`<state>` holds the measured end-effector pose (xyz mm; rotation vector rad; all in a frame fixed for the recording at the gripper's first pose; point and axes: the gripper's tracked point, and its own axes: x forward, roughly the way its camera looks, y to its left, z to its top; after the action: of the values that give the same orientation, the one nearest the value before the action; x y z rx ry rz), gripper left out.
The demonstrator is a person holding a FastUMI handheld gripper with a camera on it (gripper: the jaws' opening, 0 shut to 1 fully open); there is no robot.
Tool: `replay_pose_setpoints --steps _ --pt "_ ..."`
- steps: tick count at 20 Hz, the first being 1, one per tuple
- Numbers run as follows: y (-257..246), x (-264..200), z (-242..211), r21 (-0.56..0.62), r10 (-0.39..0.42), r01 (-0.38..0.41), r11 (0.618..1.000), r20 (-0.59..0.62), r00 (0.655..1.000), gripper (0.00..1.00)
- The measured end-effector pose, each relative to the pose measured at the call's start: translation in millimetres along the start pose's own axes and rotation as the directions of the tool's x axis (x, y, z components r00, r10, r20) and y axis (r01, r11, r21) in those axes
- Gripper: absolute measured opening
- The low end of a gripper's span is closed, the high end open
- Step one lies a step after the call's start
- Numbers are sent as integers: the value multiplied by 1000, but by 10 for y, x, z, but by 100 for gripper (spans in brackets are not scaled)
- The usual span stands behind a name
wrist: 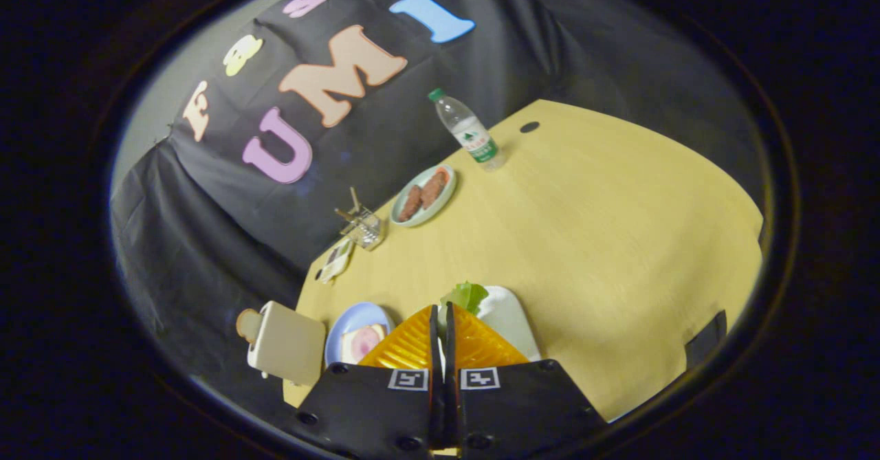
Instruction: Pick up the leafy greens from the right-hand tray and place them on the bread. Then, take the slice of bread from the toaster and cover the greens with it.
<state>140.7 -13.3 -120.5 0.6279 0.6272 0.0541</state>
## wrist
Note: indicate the clear glass holder with sticks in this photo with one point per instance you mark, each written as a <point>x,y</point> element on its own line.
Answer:
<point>364,228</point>

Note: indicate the toast with ham slice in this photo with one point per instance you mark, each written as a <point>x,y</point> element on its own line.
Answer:
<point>362,343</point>

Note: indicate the clear water bottle green cap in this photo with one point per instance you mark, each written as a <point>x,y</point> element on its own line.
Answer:
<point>471,134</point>

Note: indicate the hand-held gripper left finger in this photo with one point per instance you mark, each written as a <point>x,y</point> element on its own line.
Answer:
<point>385,408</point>

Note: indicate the white plate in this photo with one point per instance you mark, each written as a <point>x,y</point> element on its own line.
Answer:
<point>509,319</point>

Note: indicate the pale green plate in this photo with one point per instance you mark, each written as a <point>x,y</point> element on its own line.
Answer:
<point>440,202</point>

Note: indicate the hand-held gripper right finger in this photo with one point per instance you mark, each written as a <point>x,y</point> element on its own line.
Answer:
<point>522,408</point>

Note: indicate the black backdrop cloth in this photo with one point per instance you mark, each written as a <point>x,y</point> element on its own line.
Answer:
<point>392,137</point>

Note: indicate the brown sausage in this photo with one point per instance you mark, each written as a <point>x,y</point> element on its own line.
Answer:
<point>432,189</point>
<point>410,203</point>

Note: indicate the toy bread slice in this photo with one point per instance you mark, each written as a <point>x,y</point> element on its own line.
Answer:
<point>247,324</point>

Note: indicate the cream toy toaster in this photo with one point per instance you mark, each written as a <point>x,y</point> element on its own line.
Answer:
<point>289,343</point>

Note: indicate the green lettuce leaf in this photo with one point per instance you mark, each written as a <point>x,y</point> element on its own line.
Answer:
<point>466,296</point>

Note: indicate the light blue plate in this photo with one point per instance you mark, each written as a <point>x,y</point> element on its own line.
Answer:
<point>350,319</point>

